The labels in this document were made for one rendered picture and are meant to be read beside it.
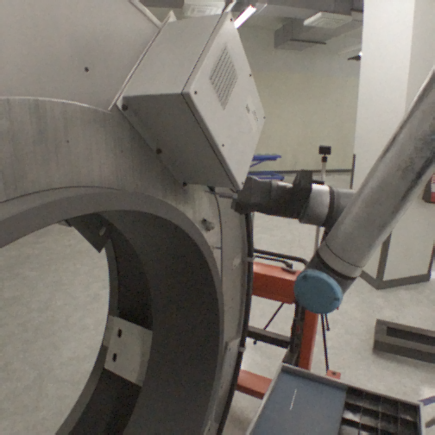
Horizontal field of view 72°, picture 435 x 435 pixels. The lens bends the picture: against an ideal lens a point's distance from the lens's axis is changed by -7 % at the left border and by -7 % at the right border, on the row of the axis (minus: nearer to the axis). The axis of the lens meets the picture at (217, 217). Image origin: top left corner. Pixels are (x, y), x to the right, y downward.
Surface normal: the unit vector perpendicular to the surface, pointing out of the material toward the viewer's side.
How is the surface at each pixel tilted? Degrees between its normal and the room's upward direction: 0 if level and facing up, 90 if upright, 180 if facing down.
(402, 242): 90
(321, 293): 94
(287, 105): 90
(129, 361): 63
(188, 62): 48
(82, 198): 90
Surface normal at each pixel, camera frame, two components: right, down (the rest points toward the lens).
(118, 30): 0.89, 0.14
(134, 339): -0.43, -0.20
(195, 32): -0.34, -0.45
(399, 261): 0.21, 0.29
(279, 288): -0.46, 0.26
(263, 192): -0.07, -0.44
